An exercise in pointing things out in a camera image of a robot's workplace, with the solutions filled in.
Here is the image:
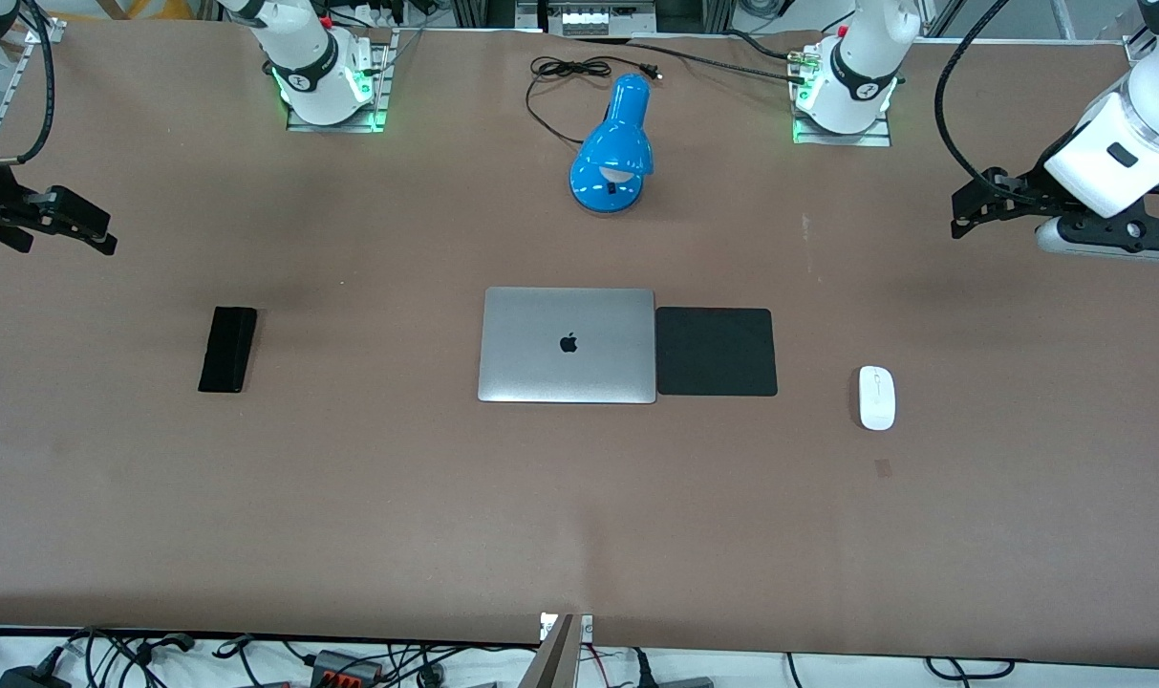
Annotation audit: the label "black smartphone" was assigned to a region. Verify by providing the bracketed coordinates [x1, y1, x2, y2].
[198, 306, 258, 395]

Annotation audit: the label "white computer mouse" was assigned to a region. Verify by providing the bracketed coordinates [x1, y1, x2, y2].
[858, 365, 897, 432]

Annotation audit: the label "black mouse pad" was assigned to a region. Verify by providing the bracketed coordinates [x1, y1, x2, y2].
[655, 307, 779, 398]

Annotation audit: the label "blue desk lamp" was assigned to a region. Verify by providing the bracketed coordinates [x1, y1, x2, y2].
[569, 74, 655, 214]

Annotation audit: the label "white power strip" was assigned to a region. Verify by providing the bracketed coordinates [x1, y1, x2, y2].
[560, 0, 658, 37]

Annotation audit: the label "black power adapter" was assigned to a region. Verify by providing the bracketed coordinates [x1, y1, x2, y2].
[0, 663, 74, 688]

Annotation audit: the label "silver closed laptop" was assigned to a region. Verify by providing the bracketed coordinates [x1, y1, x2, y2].
[477, 287, 657, 405]

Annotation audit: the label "black orange connector box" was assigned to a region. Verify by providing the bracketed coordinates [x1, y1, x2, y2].
[310, 649, 386, 688]

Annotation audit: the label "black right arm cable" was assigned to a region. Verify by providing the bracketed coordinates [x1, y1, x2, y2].
[0, 0, 56, 169]

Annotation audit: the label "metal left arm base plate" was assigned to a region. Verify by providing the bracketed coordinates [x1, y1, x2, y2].
[793, 103, 893, 148]

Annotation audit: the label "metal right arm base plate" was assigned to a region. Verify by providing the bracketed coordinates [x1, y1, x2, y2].
[286, 29, 391, 134]

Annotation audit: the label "black cable on table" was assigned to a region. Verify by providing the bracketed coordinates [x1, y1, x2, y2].
[574, 34, 809, 87]

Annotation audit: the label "tangled black floor cables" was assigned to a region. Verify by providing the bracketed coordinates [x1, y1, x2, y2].
[0, 626, 542, 688]

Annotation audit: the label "black lamp power cord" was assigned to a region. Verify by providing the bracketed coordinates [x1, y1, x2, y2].
[526, 55, 663, 146]

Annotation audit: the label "black looped floor cable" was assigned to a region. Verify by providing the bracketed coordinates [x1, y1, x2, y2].
[923, 656, 1017, 680]

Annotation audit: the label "wooden post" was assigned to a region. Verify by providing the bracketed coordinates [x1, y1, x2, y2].
[535, 613, 581, 688]

